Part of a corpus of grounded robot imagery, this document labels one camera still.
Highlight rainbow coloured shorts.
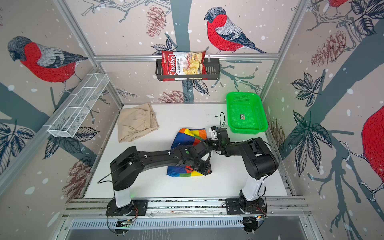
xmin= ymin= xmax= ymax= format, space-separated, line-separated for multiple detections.
xmin=167 ymin=128 xmax=207 ymax=177

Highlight green plastic basket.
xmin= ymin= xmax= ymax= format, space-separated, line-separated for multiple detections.
xmin=226 ymin=92 xmax=268 ymax=135

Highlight beige drawstring shorts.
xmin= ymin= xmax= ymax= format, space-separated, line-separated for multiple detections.
xmin=118 ymin=103 xmax=159 ymax=143

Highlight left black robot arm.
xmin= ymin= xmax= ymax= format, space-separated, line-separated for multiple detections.
xmin=107 ymin=142 xmax=213 ymax=216

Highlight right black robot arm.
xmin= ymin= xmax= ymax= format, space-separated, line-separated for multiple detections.
xmin=206 ymin=126 xmax=280 ymax=216

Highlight red cassava chips bag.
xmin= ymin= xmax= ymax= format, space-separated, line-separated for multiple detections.
xmin=161 ymin=51 xmax=207 ymax=82

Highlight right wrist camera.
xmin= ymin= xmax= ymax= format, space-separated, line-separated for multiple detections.
xmin=210 ymin=126 xmax=222 ymax=139

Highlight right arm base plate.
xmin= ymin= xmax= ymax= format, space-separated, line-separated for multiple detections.
xmin=224 ymin=197 xmax=267 ymax=216

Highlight white vented cable duct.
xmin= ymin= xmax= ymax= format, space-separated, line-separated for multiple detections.
xmin=70 ymin=217 xmax=244 ymax=231

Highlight black wire wall basket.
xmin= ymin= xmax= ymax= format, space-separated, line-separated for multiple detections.
xmin=155 ymin=58 xmax=221 ymax=82

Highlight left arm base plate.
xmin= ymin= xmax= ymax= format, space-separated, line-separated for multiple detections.
xmin=106 ymin=198 xmax=149 ymax=217

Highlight aluminium mounting rail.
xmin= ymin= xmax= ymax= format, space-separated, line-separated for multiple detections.
xmin=62 ymin=196 xmax=312 ymax=219

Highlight white wire mesh shelf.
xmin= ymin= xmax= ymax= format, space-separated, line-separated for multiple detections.
xmin=44 ymin=73 xmax=110 ymax=138

